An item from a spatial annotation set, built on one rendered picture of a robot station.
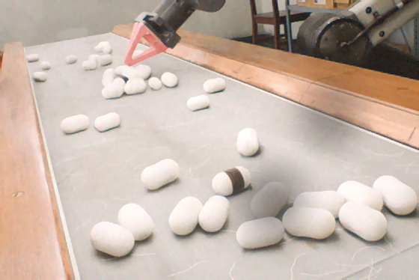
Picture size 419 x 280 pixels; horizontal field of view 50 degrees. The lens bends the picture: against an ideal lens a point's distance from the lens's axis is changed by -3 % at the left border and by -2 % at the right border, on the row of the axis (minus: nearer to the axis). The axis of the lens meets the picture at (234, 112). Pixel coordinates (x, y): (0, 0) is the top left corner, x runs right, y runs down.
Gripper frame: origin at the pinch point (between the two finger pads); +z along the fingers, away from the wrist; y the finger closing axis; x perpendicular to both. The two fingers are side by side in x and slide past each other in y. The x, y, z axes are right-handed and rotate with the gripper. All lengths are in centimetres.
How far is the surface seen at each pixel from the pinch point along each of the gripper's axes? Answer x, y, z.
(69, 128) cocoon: -7.3, 27.3, 12.5
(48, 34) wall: 31, -425, 14
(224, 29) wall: 167, -406, -121
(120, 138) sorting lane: -3.5, 32.9, 9.1
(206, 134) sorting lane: 1.6, 38.9, 2.3
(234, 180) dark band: -2, 54, 4
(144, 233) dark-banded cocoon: -6, 57, 11
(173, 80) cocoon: 3.4, 15.3, -1.7
